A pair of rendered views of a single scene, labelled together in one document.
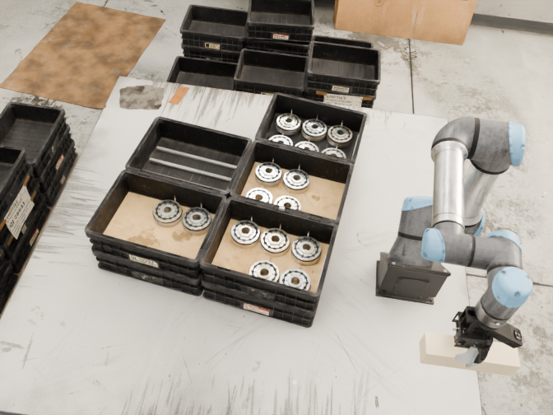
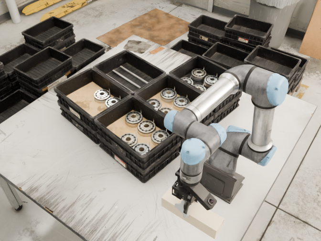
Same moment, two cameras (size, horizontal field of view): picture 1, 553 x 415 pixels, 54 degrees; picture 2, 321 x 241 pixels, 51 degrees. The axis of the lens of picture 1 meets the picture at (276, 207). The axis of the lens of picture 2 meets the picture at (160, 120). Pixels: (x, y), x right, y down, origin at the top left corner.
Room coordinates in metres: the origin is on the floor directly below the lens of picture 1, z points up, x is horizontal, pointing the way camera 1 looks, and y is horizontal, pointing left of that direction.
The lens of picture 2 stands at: (-0.01, -0.81, 2.23)
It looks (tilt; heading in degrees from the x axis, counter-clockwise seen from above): 44 degrees down; 33
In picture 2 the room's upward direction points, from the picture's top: straight up
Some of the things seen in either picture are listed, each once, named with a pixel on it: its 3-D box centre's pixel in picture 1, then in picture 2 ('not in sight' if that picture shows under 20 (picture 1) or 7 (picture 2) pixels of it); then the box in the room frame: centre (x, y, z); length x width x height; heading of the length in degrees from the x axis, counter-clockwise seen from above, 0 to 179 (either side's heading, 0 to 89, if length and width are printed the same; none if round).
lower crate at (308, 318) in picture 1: (268, 270); (138, 144); (1.02, 0.01, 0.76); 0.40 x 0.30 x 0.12; 79
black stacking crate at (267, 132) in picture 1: (310, 137); (205, 83); (1.61, -0.11, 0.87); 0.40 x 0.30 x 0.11; 79
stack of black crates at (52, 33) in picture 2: not in sight; (52, 48); (1.86, 1.69, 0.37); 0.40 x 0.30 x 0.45; 178
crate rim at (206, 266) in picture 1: (271, 245); (137, 125); (1.02, 0.01, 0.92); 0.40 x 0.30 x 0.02; 79
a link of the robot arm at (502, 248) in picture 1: (495, 254); (206, 137); (0.73, -0.51, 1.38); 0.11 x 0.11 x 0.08; 82
